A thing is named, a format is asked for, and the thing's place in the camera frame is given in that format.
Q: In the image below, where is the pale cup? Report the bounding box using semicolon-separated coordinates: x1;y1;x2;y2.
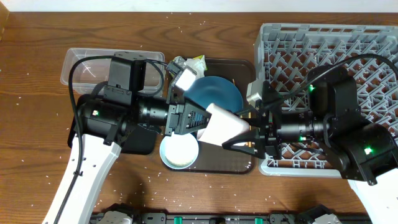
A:
197;103;249;146

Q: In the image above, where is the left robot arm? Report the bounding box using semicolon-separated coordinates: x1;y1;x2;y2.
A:
44;51;211;223

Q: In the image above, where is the light blue rice bowl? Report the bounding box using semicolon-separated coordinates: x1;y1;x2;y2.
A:
159;133;199;170

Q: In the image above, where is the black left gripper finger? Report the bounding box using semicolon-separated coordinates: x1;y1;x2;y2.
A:
183;119;210;134
183;100;211;120

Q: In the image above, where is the blue plate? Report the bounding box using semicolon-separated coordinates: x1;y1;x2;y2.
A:
183;76;244;113

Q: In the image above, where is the black waste tray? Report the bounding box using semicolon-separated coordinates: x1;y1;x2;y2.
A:
67;93;160;156

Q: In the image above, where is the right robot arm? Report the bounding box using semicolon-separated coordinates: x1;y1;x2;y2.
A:
222;65;397;223

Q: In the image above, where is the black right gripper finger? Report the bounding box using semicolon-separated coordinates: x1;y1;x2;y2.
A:
234;105;258;124
221;129;259;155

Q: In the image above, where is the grey dishwasher rack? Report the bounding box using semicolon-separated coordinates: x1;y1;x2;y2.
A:
254;23;397;178

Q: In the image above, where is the brown serving tray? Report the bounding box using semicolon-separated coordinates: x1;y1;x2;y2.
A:
181;58;255;174

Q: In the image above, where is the crumpled foil and paper wrapper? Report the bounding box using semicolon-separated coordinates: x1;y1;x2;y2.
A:
173;55;207;79

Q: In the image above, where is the clear plastic bin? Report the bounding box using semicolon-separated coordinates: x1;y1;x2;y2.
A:
60;48;165;95

